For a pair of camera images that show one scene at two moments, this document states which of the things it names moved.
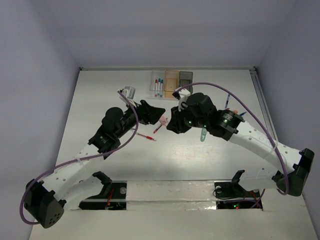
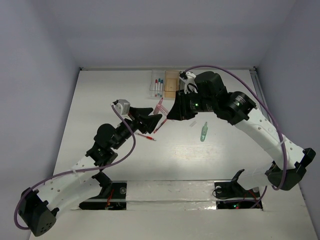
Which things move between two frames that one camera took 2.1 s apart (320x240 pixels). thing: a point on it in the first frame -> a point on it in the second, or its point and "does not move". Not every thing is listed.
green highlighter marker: (203, 133) does not move
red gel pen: (157, 129) does not move
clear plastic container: (157, 85) does not move
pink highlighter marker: (163, 121) -> (159, 107)
